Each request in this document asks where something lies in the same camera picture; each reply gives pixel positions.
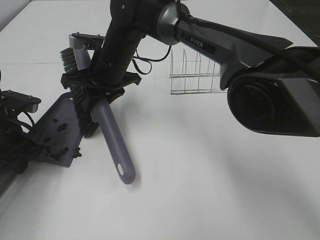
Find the purple brush black bristles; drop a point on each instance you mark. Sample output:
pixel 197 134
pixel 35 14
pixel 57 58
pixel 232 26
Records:
pixel 92 109

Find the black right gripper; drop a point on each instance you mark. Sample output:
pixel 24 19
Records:
pixel 84 87

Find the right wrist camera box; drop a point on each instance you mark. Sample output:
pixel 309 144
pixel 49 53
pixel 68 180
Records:
pixel 80 41

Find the purple plastic dustpan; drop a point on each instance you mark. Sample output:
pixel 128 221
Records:
pixel 63 108

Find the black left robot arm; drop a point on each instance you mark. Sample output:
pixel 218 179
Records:
pixel 21 123

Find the pile of coffee beans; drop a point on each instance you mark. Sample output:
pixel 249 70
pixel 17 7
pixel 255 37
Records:
pixel 60 138

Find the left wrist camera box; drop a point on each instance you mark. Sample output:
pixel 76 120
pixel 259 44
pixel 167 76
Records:
pixel 19 102

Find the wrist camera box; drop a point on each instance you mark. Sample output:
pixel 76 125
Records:
pixel 80 41
pixel 19 102

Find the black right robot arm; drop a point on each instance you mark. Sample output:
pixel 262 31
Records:
pixel 273 87

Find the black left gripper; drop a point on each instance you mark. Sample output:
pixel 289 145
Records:
pixel 17 150

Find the metal wire rack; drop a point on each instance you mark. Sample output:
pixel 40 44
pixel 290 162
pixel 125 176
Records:
pixel 194 75

